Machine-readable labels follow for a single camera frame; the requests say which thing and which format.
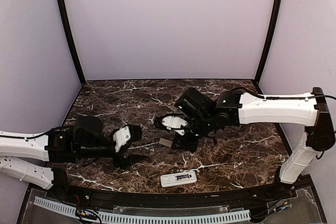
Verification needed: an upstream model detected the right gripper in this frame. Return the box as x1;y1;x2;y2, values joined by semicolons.
171;112;214;153

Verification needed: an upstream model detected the grey battery cover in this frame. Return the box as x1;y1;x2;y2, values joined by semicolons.
159;138;173;148

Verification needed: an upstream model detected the AA battery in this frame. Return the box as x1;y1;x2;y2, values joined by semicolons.
176;174;192;181

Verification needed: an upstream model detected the white remote control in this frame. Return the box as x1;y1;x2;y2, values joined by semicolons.
160;170;197;188

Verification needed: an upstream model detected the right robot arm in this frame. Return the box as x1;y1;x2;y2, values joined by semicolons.
162;87;335;200

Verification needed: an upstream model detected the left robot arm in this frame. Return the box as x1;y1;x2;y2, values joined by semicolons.
1;116;147;201

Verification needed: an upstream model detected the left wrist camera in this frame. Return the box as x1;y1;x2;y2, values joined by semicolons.
112;126;131;153

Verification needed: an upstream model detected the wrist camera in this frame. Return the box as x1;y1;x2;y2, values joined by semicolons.
112;126;131;153
153;115;188;131

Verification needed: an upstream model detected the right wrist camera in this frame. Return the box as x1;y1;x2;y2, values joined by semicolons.
153;115;188;131

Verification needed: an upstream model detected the black front rail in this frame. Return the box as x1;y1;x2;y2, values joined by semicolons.
30;175;314;209

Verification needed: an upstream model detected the white slotted cable duct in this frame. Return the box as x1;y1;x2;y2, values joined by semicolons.
34;196;250;223

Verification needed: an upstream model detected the right black frame post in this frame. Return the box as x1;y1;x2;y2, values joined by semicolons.
254;0;281;86

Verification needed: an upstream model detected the black frame post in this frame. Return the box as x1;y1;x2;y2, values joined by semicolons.
254;0;281;86
57;0;86;86

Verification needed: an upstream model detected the left black frame post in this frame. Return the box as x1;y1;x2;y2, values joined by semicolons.
57;0;86;86

